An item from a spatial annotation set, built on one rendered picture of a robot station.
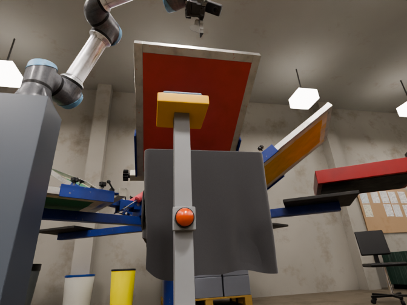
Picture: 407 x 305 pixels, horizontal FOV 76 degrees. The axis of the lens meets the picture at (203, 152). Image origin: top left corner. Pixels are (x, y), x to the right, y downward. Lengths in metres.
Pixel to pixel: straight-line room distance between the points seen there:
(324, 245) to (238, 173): 5.75
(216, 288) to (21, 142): 3.75
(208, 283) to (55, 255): 2.83
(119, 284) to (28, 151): 3.53
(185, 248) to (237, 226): 0.38
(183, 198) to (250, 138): 6.06
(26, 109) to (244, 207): 0.89
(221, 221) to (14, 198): 0.68
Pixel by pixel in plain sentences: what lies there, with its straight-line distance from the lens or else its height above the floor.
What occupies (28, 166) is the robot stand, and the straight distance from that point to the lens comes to 1.09.
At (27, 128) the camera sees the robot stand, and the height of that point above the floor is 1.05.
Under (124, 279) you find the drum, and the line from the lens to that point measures 4.44.
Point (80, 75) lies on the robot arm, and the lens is 1.46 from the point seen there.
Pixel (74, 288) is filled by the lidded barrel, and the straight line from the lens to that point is 4.93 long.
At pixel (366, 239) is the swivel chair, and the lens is 5.06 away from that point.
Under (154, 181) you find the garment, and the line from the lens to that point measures 0.91.
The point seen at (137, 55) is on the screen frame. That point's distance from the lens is 1.27.
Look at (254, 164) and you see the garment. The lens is 0.99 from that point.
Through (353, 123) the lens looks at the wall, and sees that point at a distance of 8.55.
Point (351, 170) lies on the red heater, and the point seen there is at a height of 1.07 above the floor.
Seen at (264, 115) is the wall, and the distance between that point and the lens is 7.14.
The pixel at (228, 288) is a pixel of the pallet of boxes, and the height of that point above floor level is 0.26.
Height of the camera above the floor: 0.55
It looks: 24 degrees up
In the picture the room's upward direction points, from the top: 3 degrees counter-clockwise
